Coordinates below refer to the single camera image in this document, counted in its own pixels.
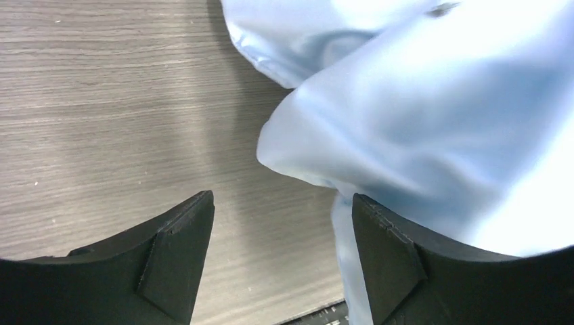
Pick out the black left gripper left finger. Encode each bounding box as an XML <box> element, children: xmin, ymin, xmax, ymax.
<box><xmin>1</xmin><ymin>190</ymin><xmax>215</xmax><ymax>324</ymax></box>

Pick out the light blue pillowcase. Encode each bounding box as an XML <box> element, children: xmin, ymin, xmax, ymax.
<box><xmin>221</xmin><ymin>1</ymin><xmax>573</xmax><ymax>324</ymax></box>

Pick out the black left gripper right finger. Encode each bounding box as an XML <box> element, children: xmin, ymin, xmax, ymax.
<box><xmin>352</xmin><ymin>194</ymin><xmax>573</xmax><ymax>325</ymax></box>

